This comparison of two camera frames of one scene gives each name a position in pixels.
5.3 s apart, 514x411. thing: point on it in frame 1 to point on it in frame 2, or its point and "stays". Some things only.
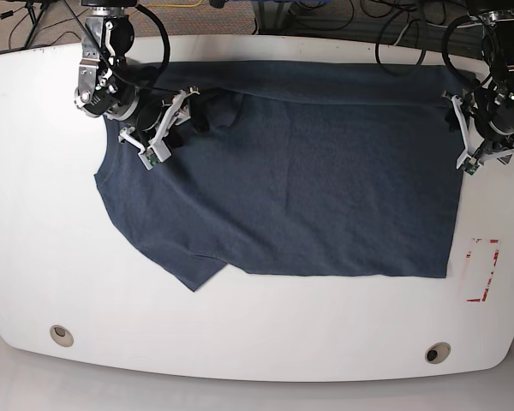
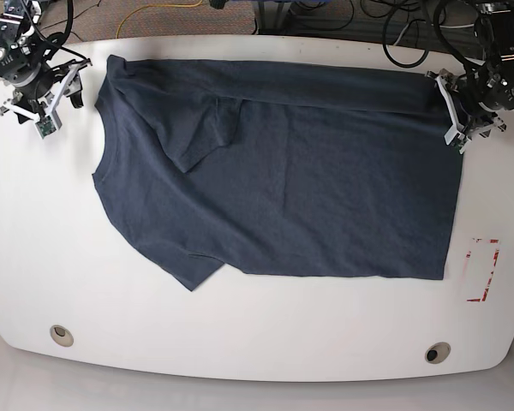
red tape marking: [496, 256] stays
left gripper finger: [174, 139] to [22, 118]
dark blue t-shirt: [300, 168] stays
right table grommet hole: [437, 352] stays
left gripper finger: [200, 112] to [77, 100]
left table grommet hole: [62, 336] stays
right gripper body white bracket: [473, 138] to [459, 134]
